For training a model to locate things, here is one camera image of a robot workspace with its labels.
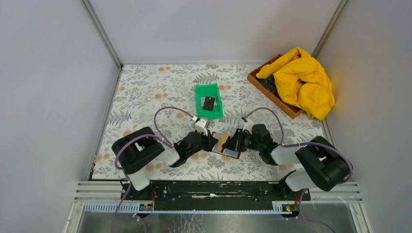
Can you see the black VIP credit card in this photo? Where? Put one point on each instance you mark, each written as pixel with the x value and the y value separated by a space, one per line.
pixel 209 103

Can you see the green plastic bin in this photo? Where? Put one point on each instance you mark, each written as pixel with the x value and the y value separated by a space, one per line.
pixel 209 90

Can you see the brown wooden tray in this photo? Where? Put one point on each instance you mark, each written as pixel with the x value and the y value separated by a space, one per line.
pixel 291 111

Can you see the floral patterned table mat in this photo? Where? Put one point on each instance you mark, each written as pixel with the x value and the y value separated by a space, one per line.
pixel 163 98

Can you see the red leather card holder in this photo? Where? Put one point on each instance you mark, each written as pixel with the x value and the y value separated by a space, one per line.
pixel 225 151

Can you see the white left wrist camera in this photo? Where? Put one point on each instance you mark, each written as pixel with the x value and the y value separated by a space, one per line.
pixel 201 125

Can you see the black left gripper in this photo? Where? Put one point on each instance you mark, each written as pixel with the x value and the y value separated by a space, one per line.
pixel 210 141

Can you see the gold credit card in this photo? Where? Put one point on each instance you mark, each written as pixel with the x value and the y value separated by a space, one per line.
pixel 222 138

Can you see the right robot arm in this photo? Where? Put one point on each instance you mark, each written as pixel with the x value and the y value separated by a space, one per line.
pixel 323 166

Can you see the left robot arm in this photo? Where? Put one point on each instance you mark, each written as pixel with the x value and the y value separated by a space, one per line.
pixel 135 151

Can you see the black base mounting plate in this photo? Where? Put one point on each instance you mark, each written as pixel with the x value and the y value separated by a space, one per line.
pixel 217 196

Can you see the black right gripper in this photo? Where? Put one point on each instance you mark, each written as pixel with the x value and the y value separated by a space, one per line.
pixel 235 142

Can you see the yellow cloth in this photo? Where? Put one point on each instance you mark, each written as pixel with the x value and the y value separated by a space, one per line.
pixel 302 82

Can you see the dark items in tray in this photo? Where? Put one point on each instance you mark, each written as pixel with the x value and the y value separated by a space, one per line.
pixel 268 83

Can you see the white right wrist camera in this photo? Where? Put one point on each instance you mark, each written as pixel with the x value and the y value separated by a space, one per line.
pixel 247 124

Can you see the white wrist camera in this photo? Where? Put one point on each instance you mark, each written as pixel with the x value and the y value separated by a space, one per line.
pixel 247 124
pixel 201 125

